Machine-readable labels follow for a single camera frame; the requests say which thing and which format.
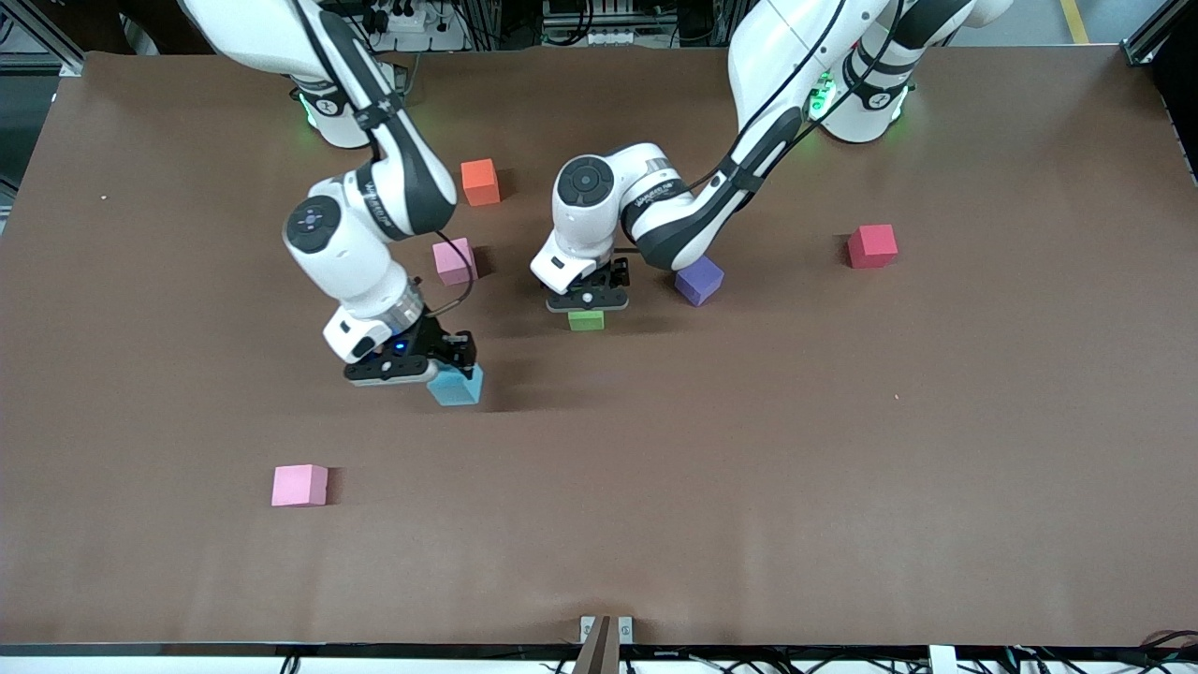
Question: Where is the teal foam cube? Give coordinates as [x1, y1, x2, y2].
[427, 364, 485, 407]

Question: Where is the purple foam cube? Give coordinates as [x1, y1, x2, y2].
[675, 256, 725, 307]

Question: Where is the pink foam cube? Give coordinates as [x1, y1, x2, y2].
[271, 464, 330, 507]
[432, 238, 478, 286]

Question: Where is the orange foam cube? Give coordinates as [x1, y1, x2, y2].
[460, 158, 502, 207]

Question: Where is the brown table cover mat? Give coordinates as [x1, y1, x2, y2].
[0, 47, 1198, 649]

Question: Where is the grey power strip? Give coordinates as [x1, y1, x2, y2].
[543, 26, 656, 48]

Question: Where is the red foam cube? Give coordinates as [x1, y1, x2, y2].
[847, 224, 899, 270]

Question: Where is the white power strip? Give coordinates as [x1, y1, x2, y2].
[365, 0, 469, 52]

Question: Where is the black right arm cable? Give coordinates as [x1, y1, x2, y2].
[290, 0, 475, 315]

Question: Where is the black table edge rail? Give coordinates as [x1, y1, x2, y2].
[0, 642, 1198, 658]

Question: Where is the white metal bracket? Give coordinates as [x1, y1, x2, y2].
[579, 615, 635, 645]

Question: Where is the aluminium frame strut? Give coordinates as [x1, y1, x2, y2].
[0, 0, 141, 76]

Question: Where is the black cable bundle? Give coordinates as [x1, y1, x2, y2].
[1006, 629, 1198, 674]

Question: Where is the black frame strut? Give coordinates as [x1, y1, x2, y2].
[1121, 0, 1198, 66]

